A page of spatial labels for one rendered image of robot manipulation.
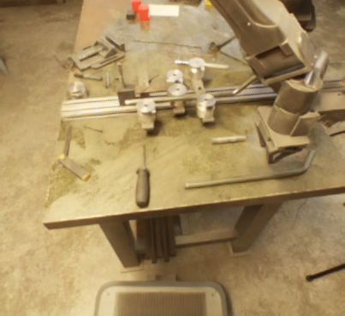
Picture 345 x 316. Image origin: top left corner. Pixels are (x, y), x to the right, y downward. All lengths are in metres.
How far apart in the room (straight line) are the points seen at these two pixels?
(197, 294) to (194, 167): 0.65
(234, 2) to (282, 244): 1.41
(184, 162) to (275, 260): 1.02
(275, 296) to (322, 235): 0.45
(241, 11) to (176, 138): 0.44
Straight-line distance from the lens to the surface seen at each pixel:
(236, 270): 1.52
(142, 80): 0.85
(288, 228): 1.68
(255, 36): 0.40
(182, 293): 1.20
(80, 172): 0.69
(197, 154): 0.70
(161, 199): 0.63
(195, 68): 0.84
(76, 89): 0.86
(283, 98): 0.47
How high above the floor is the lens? 1.44
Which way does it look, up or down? 51 degrees down
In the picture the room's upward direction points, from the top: straight up
